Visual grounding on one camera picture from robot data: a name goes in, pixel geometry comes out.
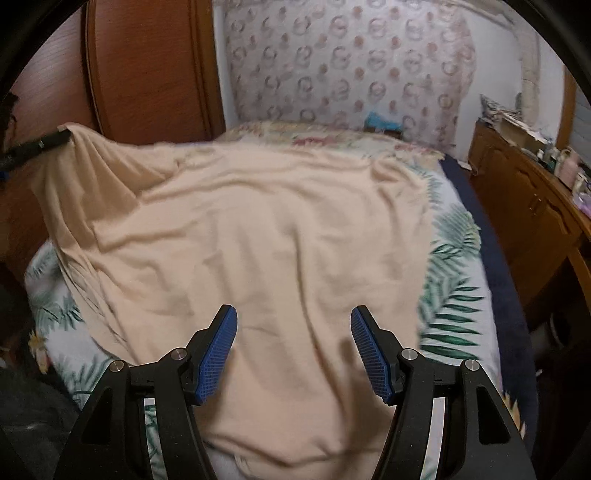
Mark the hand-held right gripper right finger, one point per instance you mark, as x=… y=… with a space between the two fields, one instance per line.
x=371 y=355

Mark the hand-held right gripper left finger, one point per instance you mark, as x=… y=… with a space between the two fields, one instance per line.
x=217 y=355

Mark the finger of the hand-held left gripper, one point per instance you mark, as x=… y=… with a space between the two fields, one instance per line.
x=41 y=144

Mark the peach printed t-shirt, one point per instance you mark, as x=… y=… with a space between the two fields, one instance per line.
x=254 y=230

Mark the bed with floral leaf sheets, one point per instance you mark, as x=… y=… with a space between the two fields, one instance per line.
x=452 y=286

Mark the wooden headboard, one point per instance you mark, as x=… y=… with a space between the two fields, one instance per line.
x=152 y=69

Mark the navy bed sheet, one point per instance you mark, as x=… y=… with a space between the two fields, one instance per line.
x=498 y=277

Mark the dark cloth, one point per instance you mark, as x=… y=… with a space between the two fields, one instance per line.
x=27 y=406

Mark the wooden cabinet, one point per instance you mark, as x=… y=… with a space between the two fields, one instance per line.
x=521 y=194

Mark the teal wrapped box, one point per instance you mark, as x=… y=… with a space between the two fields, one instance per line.
x=381 y=122

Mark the purple packet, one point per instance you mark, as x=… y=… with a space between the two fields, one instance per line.
x=584 y=202

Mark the cardboard box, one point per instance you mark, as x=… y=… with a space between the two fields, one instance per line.
x=519 y=131

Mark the pink bottle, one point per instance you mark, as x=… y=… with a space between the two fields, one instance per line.
x=568 y=166

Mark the folded patterned cloth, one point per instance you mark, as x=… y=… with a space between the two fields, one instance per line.
x=498 y=108

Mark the circle patterned curtain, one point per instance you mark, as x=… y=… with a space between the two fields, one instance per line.
x=346 y=60

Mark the grey window blind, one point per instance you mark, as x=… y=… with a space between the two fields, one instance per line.
x=582 y=120

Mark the beige window curtain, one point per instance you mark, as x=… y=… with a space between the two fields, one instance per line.
x=531 y=74

